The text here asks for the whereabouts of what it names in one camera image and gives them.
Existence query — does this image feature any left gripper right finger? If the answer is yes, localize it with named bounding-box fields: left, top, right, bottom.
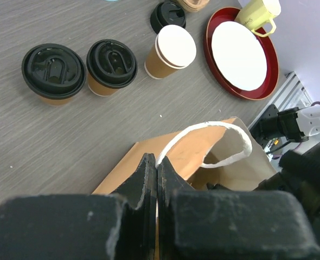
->
left=157, top=157, right=194, bottom=259

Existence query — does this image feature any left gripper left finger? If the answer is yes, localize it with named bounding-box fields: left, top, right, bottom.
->
left=110, top=153, right=157, bottom=259

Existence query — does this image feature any brown paper bag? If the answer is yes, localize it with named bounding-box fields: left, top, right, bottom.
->
left=95, top=118, right=276, bottom=194

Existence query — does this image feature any brown paper cup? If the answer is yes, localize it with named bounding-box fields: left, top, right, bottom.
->
left=39, top=96, right=72, bottom=107
left=87, top=73, right=119, bottom=97

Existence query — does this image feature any stack of paper cups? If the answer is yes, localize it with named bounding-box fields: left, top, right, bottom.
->
left=144, top=25, right=197, bottom=80

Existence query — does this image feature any black coffee cup lid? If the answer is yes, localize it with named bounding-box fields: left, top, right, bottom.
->
left=21, top=43, right=87, bottom=100

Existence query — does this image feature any black lid stack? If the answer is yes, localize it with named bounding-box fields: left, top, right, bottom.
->
left=150, top=1, right=186, bottom=34

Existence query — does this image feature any cardboard cup carrier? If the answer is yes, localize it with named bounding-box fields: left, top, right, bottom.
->
left=177, top=0, right=209, bottom=12

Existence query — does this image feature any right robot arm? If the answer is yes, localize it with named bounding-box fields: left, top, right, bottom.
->
left=250, top=102, right=320, bottom=154

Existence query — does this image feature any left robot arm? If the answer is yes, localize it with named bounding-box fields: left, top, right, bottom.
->
left=116, top=143, right=320, bottom=259

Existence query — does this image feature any white paper plate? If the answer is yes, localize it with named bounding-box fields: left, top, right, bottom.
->
left=211, top=21, right=267, bottom=91

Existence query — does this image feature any yellow-green mug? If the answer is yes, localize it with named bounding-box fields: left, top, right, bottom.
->
left=235, top=0, right=281, bottom=37

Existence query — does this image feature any aluminium front rail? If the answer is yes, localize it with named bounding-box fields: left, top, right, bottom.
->
left=248, top=71, right=313, bottom=129

